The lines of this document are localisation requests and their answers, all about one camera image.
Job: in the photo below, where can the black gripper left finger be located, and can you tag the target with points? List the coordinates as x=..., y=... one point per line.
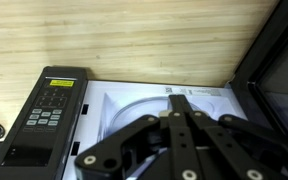
x=134, y=143

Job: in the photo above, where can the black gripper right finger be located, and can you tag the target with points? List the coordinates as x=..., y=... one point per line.
x=237, y=146

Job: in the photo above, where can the black microwave door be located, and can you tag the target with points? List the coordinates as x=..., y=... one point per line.
x=284, y=83

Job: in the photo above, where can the glass microwave turntable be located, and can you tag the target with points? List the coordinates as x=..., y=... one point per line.
x=134, y=110

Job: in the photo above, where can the black microwave oven body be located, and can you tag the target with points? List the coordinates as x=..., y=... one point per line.
x=34, y=140

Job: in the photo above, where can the yellow warning sticker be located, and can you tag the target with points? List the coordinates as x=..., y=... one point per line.
x=61, y=83

